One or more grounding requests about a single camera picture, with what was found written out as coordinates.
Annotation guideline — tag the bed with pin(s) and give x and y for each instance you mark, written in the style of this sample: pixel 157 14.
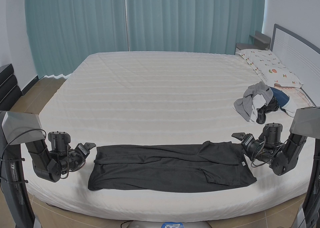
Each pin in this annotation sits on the bed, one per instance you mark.
pixel 150 84

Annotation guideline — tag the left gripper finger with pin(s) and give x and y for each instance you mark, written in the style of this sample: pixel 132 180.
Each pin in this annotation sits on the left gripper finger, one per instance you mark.
pixel 89 146

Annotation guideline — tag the black T-shirt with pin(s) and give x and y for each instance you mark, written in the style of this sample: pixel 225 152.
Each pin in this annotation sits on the black T-shirt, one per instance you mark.
pixel 162 169

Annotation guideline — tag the white printed pillow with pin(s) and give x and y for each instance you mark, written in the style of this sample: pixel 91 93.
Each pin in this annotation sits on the white printed pillow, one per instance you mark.
pixel 272 67

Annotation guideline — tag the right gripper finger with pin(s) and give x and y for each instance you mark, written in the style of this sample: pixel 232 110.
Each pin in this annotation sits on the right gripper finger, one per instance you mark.
pixel 239 136

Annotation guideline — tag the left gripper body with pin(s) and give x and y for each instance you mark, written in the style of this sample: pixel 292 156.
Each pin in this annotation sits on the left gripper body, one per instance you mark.
pixel 78 157

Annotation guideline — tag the black chest of drawers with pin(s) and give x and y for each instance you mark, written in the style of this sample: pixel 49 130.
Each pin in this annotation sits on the black chest of drawers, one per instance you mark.
pixel 8 87

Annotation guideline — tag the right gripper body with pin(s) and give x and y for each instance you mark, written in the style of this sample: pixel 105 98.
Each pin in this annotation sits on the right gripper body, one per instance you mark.
pixel 252 147

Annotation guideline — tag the pile of clothes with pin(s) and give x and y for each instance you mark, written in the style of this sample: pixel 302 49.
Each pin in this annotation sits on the pile of clothes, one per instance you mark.
pixel 246 103

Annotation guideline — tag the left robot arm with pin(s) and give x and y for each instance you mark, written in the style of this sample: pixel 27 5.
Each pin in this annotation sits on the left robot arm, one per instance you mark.
pixel 40 157

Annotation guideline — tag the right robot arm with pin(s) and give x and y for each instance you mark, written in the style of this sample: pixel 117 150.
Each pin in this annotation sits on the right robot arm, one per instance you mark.
pixel 287 152

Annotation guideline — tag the blue-green curtain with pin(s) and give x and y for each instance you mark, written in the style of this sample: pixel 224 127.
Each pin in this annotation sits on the blue-green curtain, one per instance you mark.
pixel 195 9
pixel 75 17

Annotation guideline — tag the grey bedside table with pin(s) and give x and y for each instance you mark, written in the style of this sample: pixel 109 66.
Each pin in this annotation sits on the grey bedside table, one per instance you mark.
pixel 261 38

